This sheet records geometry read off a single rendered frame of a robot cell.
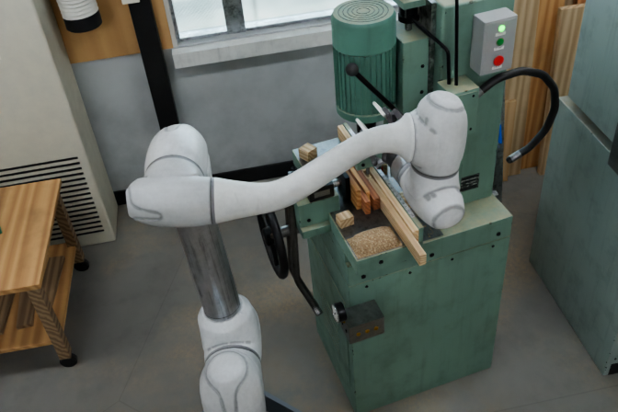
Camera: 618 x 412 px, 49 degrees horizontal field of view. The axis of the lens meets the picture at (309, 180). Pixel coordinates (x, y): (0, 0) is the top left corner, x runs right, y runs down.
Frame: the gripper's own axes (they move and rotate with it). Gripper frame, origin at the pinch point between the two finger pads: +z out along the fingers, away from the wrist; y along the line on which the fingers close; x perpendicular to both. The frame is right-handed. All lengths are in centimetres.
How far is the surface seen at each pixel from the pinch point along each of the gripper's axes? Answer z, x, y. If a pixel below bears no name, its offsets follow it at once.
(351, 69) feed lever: 8.7, 9.4, 5.1
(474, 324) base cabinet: 2, -104, -32
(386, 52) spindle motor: 15.9, -0.1, 14.0
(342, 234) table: 6.1, -28.5, -32.4
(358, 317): -3, -51, -50
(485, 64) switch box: 7.2, -20.0, 30.4
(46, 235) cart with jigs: 90, 1, -131
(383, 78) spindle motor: 16.2, -5.8, 8.6
